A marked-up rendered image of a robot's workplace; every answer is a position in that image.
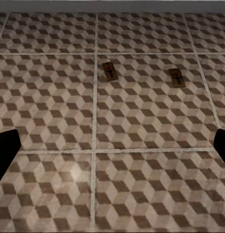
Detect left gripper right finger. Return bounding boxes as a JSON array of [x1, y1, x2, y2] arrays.
[[213, 129, 225, 162]]

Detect mousetrap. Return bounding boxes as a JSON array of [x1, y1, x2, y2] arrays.
[[169, 68, 186, 88], [102, 62, 119, 81]]

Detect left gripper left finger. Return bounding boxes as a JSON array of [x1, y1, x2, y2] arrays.
[[0, 129, 21, 181]]

